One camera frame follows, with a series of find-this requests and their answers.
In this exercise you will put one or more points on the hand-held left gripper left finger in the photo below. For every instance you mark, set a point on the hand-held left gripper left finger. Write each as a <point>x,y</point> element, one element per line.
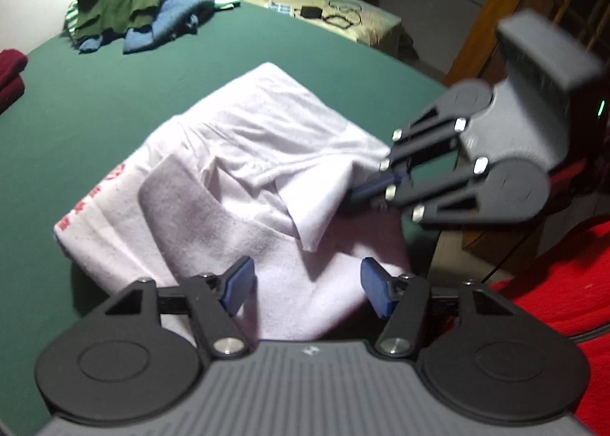
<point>240,286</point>

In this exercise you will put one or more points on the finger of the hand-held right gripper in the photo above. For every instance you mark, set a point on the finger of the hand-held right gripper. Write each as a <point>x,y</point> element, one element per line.
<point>429,131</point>
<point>376,185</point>

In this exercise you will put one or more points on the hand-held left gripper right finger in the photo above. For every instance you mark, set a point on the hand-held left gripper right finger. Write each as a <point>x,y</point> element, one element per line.
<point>376,288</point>

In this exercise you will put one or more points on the white shirt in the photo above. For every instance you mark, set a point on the white shirt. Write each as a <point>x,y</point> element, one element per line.
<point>248,169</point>

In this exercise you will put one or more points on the cartoon printed bed sheet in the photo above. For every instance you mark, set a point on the cartoon printed bed sheet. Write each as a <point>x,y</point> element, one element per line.
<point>371,30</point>

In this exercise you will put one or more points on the black power adapter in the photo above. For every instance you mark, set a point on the black power adapter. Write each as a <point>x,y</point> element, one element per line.
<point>309,12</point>

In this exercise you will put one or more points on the person's red clothing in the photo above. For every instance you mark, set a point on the person's red clothing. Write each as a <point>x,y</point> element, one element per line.
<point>562,321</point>

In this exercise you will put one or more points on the white power strip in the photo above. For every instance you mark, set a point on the white power strip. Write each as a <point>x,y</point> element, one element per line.
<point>280,8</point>

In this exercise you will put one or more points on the green blanket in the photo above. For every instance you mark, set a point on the green blanket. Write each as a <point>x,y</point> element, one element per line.
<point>71,131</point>

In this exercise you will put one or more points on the maroon sweater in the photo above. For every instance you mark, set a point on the maroon sweater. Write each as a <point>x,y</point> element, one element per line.
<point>12,78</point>

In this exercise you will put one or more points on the wooden post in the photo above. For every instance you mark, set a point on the wooden post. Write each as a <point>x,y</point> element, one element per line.
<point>495,11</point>

